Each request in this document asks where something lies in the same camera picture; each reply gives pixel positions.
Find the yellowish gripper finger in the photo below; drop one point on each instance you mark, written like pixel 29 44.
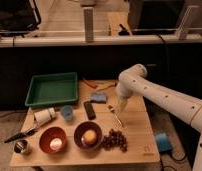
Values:
pixel 122 104

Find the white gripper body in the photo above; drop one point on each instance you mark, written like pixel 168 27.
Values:
pixel 123 92

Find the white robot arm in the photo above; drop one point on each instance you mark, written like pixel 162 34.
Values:
pixel 186 108

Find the blue plastic cup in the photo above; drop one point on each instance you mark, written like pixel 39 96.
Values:
pixel 67 112

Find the small metal cup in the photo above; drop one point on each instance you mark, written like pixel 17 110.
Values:
pixel 22 147

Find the metal spoon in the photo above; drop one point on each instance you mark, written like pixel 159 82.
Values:
pixel 112 110

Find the black remote control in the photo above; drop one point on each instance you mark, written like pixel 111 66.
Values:
pixel 89 110

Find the bunch of dark grapes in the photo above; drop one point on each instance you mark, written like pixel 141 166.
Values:
pixel 115 139

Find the purple bowl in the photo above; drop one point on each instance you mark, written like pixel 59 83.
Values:
pixel 81 129

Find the orange fruit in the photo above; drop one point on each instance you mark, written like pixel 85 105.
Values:
pixel 90 137

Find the blue foot pedal box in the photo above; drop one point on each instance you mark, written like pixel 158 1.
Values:
pixel 163 142

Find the green plastic tray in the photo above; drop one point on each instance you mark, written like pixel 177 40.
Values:
pixel 52 89

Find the black monitor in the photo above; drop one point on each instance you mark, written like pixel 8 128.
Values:
pixel 151 17

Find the white egg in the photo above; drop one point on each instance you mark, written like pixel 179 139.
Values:
pixel 56 144

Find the red bowl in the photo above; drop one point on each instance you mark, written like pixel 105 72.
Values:
pixel 48 135

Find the white cylindrical mug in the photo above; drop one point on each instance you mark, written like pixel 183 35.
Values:
pixel 44 116

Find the black chair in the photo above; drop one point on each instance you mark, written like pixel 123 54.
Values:
pixel 18 17

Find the white vertical post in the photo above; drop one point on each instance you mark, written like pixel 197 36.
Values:
pixel 88 24

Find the black handled knife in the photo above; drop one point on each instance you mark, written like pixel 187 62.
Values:
pixel 23 134

